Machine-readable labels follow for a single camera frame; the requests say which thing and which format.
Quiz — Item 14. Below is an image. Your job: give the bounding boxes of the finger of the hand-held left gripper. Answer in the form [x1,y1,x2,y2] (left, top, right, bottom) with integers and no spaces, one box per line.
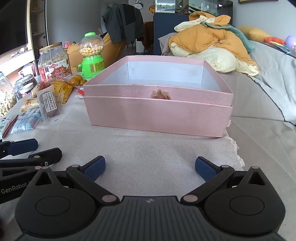
[0,148,63,178]
[0,138,39,159]

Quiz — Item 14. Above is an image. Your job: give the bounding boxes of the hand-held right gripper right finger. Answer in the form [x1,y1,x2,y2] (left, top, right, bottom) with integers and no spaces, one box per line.
[180,157,269,205]

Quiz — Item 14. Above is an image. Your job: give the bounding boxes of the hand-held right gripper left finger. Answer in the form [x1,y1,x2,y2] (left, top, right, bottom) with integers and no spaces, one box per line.
[35,156,118,205]

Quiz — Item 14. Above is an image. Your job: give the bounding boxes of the dark jerky packet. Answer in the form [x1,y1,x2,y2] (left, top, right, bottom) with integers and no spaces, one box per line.
[36,85,61,126]

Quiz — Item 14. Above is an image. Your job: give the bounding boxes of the pink gift box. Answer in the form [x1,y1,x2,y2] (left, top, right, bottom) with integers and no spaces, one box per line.
[83,55,234,139]

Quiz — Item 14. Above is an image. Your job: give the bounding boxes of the clear packet of braised eggs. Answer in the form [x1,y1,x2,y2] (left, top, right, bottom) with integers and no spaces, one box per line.
[70,75,88,86]

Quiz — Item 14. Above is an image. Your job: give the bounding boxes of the blue white snack packet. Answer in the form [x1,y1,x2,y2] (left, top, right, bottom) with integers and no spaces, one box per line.
[10,108,42,134]

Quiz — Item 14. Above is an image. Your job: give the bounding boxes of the red snack packet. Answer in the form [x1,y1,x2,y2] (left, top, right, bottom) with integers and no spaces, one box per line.
[0,115,21,140]

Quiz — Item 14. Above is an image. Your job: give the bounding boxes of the long pale noodle snack packet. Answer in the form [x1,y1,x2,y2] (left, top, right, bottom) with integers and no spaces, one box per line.
[20,98,40,113]

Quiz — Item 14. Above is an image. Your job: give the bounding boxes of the large glass jar of nuts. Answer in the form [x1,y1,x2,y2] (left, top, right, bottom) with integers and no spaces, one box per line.
[0,72,17,118]

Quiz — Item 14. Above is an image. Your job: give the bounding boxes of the small orange snack packet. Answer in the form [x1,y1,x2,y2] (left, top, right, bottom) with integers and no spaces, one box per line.
[31,82,53,98]

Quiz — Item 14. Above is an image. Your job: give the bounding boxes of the glass jar with dark contents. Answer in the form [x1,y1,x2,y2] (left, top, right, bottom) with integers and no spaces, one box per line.
[14,74,39,101]

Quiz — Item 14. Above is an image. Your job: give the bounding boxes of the yellow snack packet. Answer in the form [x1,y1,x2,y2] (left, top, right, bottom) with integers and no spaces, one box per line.
[50,80,77,105]

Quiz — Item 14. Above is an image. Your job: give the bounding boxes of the peanut jar with gold lid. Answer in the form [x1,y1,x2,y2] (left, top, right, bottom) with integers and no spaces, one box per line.
[38,42,72,84]

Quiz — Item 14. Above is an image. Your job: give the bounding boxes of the green gumball machine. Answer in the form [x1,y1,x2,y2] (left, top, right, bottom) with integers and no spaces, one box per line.
[78,32,105,80]

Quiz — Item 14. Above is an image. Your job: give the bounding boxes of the grey sofa cover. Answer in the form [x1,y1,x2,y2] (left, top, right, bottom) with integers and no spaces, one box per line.
[158,32,296,126]

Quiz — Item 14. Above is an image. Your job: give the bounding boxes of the black television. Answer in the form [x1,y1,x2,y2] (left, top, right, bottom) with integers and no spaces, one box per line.
[0,0,29,56]

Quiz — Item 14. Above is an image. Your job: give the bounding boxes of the orange and cream duvet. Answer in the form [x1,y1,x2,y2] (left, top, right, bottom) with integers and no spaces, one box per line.
[168,11,260,76]

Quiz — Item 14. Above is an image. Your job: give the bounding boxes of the yellow pillow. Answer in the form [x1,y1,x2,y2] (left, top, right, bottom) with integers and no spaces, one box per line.
[238,26,271,43]

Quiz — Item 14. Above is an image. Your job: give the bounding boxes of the colourful toy pile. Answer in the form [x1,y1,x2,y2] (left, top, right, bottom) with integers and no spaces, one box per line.
[264,35,296,59]

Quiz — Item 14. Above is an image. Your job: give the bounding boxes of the dark blue cabinet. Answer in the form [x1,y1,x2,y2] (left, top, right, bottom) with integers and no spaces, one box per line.
[153,10,193,56]

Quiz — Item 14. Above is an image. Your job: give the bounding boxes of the dark jacket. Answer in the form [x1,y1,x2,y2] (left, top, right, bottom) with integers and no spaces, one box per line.
[102,3,145,44]

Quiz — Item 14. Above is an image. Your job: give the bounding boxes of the glass display case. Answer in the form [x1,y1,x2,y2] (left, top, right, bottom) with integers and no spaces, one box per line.
[154,0,233,16]

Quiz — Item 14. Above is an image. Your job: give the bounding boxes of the wooden wall shelf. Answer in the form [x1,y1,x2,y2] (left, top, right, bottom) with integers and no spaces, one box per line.
[25,0,50,70]

